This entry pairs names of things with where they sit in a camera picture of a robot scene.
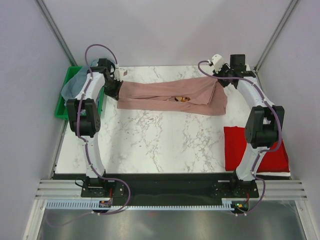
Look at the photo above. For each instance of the left aluminium corner post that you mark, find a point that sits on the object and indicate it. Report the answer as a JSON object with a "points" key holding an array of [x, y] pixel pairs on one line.
{"points": [[55, 30]]}

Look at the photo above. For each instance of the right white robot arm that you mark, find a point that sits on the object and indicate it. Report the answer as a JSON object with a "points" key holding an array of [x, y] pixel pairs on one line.
{"points": [[263, 128]]}

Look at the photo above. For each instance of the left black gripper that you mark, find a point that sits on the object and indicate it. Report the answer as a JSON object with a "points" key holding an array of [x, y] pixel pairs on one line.
{"points": [[115, 94]]}

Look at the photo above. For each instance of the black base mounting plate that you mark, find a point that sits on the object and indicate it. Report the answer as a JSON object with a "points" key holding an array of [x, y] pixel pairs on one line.
{"points": [[172, 186]]}

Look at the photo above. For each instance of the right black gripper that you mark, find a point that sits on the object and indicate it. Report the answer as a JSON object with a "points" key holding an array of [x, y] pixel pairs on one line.
{"points": [[224, 67]]}

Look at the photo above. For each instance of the folded red t shirt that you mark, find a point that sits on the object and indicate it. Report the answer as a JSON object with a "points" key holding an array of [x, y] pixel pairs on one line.
{"points": [[235, 146]]}

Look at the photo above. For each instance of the pink t shirt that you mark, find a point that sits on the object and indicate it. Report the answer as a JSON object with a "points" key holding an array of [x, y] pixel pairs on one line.
{"points": [[200, 95]]}

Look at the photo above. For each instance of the aluminium corner post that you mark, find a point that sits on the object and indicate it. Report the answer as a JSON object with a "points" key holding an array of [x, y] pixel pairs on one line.
{"points": [[55, 30], [276, 33]]}

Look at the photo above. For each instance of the white cable duct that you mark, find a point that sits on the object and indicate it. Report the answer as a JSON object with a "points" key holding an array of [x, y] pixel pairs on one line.
{"points": [[79, 204], [211, 204]]}

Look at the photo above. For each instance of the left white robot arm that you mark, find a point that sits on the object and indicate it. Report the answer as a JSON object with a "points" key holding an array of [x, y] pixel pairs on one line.
{"points": [[85, 122]]}

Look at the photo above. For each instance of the left white cable duct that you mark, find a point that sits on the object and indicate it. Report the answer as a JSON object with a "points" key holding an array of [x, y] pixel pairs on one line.
{"points": [[79, 204]]}

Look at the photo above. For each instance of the right white cable duct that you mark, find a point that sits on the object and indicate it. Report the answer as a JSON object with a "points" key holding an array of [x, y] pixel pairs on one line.
{"points": [[211, 204]]}

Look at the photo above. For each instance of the grey-blue t shirt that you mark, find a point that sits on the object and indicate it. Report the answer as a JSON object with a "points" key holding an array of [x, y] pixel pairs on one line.
{"points": [[75, 79]]}

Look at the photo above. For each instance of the right aluminium corner post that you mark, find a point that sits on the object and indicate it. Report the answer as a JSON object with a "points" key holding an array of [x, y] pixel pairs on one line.
{"points": [[276, 33]]}

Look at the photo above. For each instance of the aluminium rail frame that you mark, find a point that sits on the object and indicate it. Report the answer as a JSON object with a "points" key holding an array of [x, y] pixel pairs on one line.
{"points": [[269, 190]]}

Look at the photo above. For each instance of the folded white t shirt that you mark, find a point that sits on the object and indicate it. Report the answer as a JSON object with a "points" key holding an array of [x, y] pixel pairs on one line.
{"points": [[275, 174]]}

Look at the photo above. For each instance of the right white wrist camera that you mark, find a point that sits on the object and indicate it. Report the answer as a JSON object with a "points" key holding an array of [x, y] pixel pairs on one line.
{"points": [[216, 62]]}

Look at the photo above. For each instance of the green plastic bin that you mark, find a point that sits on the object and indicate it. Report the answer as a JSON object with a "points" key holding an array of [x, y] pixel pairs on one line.
{"points": [[60, 110]]}

